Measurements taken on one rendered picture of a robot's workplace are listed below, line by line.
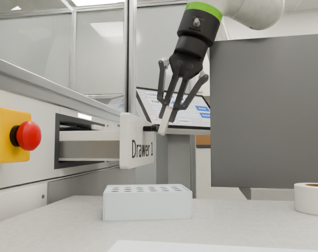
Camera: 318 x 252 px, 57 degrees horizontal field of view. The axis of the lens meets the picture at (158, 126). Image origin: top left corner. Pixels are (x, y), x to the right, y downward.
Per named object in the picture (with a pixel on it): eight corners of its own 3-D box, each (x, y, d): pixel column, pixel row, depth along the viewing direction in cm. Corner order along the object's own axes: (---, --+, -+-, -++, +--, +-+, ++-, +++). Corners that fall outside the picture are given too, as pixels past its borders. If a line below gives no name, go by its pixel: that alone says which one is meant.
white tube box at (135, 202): (181, 206, 49) (181, 183, 49) (192, 218, 41) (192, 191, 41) (107, 208, 48) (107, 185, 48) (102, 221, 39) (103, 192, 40)
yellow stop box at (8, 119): (35, 161, 42) (36, 112, 43) (1, 164, 35) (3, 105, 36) (3, 161, 43) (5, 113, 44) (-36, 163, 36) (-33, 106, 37)
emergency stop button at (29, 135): (44, 150, 41) (44, 122, 41) (26, 150, 37) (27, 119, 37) (24, 150, 41) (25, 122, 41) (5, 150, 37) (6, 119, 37)
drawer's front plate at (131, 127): (154, 162, 84) (154, 124, 85) (128, 169, 55) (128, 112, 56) (148, 162, 84) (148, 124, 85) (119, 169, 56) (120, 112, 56)
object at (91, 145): (147, 157, 83) (147, 135, 83) (121, 161, 57) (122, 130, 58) (18, 156, 89) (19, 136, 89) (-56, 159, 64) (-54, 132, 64)
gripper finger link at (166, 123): (171, 108, 71) (173, 109, 71) (161, 135, 71) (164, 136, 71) (169, 106, 68) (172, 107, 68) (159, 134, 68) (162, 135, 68)
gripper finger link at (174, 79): (183, 61, 68) (177, 59, 68) (166, 105, 68) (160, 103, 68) (184, 65, 72) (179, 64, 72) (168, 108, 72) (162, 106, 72)
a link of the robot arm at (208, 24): (219, 32, 75) (185, 23, 76) (221, 11, 63) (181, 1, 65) (211, 55, 75) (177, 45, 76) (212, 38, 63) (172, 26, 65)
